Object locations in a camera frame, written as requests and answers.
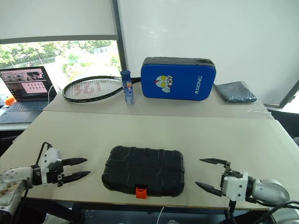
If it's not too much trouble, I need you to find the blue kick pad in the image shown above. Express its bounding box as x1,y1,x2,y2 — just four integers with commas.
140,56,217,102

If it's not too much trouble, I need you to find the dark window frame pillar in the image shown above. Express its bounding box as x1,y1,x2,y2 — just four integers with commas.
111,0,132,78

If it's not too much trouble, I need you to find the clear plastic tape strip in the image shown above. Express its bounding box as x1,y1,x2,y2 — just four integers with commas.
247,106,273,117

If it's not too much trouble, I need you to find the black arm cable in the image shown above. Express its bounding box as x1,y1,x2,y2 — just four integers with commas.
223,197,299,224
34,140,53,168

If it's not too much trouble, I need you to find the grey folded cloth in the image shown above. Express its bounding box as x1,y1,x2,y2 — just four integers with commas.
213,81,258,104

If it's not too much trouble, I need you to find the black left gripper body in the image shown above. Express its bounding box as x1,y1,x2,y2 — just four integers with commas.
47,159,66,188

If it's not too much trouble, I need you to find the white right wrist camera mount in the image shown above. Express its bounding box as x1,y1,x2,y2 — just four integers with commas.
221,171,249,202

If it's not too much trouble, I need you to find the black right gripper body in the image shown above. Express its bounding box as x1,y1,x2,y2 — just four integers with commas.
219,161,244,196

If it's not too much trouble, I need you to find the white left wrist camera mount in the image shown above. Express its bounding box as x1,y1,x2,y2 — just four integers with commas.
38,147,63,187

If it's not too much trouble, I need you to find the dark slanted frame strut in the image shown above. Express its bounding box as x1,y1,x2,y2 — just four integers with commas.
278,79,299,109

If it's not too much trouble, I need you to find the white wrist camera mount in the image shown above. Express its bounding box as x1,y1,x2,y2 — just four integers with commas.
38,147,63,187
221,171,249,202

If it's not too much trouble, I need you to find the thin white hanging cable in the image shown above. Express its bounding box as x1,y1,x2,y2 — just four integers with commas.
157,206,165,224

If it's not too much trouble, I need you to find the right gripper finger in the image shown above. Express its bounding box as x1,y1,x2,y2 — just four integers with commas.
199,158,228,167
194,181,223,197

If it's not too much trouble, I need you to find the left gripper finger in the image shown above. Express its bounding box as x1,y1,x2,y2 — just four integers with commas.
60,171,91,185
61,157,88,167

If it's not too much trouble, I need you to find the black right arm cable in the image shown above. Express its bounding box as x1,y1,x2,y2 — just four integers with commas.
223,197,299,224

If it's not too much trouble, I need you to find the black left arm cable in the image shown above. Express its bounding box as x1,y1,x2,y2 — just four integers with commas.
34,140,53,168

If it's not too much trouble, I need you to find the dark grey laptop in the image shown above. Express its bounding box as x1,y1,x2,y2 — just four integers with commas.
0,66,58,125

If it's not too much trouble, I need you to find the black tennis racket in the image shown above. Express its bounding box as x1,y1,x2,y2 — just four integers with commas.
63,75,142,104

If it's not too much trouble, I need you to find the black plastic tool case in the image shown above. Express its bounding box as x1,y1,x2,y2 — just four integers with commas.
101,145,185,199

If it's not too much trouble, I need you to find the white roller blind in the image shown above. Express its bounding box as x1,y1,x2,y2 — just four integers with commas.
0,0,118,44

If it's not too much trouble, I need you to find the blue printed bottle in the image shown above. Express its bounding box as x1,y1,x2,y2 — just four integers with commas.
120,69,136,105

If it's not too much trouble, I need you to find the white laptop cable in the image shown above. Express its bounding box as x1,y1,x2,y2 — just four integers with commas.
46,84,62,104

